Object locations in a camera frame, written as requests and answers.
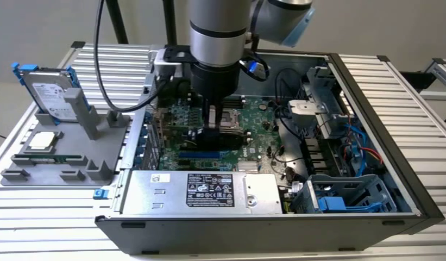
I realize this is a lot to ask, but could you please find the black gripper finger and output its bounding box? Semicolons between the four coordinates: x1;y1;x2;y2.
203;97;225;131

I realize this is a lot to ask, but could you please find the Nvidia Quadro graphics card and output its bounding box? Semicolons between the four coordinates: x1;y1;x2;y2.
179;126;246;152

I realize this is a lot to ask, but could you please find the CPU socket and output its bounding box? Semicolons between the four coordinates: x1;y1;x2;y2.
217;108;242;130

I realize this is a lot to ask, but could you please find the green motherboard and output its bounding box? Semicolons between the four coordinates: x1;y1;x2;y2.
155;92;285;175

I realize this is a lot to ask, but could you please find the blue expansion slot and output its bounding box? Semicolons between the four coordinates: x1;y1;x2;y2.
178;151;223;160

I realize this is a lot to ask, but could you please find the silver finned chipset heatsink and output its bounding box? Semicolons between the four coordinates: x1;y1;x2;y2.
238;160;262;172

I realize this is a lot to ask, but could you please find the silver metal drive cage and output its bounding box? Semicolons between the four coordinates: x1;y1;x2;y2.
286;66;357;139

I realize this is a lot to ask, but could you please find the black stand pole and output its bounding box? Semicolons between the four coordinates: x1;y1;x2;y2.
163;0;179;46
106;0;130;44

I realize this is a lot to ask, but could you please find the silver power supply unit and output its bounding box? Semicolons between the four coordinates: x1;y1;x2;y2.
121;170;285;215

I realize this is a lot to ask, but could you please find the grey plastic parts rack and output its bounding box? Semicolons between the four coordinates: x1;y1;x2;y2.
0;86;131;187

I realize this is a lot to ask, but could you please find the open black PC case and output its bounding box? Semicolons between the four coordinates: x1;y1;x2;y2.
95;45;446;256

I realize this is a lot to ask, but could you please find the blue disk bay latch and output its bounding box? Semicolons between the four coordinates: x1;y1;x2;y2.
317;196;349;214

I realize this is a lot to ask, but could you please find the green RAM stick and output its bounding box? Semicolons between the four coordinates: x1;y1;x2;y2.
13;154;83;160

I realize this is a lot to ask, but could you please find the hard disk in blue carrier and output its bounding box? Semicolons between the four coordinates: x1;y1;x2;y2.
11;62;82;126

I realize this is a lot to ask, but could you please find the silver CPU chip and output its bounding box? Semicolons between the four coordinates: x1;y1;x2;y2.
29;132;61;150

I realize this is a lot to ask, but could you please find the aluminium slat side table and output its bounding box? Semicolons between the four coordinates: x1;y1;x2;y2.
420;57;446;100

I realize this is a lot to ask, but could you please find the black cable with blue plug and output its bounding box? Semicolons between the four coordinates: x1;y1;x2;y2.
239;50;272;82

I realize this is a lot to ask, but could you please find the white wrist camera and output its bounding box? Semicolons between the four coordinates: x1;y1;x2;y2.
153;48;183;81

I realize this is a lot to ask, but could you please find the black power cable loop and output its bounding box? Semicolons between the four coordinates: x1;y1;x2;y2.
274;67;306;117

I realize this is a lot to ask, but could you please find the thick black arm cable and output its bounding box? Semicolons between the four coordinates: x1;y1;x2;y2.
94;0;159;113

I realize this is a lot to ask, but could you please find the blue wire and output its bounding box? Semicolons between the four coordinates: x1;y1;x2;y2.
344;123;372;175

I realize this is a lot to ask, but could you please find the red wire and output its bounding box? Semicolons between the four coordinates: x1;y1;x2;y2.
360;146;385;164

